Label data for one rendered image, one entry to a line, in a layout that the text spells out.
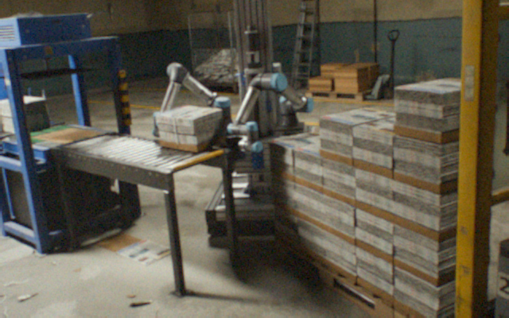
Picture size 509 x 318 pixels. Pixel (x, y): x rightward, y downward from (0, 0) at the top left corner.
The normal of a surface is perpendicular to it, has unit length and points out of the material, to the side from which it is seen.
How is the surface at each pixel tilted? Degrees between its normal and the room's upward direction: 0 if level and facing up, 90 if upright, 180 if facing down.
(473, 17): 90
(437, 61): 90
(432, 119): 89
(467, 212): 90
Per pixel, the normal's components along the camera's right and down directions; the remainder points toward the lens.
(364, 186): -0.86, 0.18
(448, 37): -0.66, 0.23
